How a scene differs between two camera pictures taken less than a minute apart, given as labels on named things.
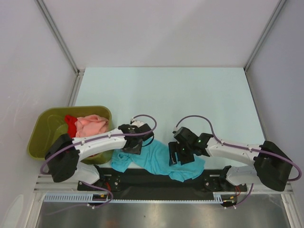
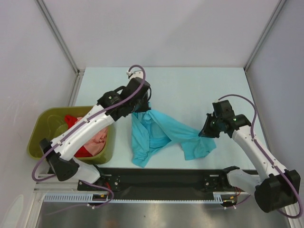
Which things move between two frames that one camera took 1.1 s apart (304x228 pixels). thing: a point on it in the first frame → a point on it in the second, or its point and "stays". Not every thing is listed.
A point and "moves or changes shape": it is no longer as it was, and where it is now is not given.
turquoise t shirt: [155, 157] moves or changes shape
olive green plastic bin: [50, 122] stays
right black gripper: [172, 149] → [206, 132]
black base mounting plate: [144, 183] stays
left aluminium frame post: [52, 24] stays
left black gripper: [136, 150] → [145, 107]
